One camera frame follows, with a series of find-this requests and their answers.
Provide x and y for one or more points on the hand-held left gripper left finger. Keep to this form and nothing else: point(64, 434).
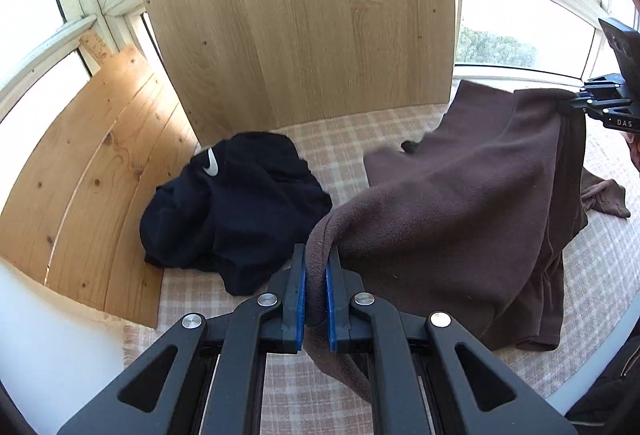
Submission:
point(299, 310)

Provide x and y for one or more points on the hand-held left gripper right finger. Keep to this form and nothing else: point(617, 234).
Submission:
point(330, 315)

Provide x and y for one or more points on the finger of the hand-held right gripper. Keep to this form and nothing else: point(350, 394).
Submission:
point(585, 106)
point(602, 82)

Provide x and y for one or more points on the brown fleece garment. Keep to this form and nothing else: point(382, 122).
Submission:
point(450, 195)

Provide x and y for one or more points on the black garment with white logo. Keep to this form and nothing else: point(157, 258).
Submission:
point(240, 215)

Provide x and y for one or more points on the pink checked blanket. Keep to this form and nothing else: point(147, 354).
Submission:
point(340, 150)

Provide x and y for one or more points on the pine plank board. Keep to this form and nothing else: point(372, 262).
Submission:
point(90, 165)

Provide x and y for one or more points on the oak laminate board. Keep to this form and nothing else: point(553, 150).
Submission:
point(300, 25)

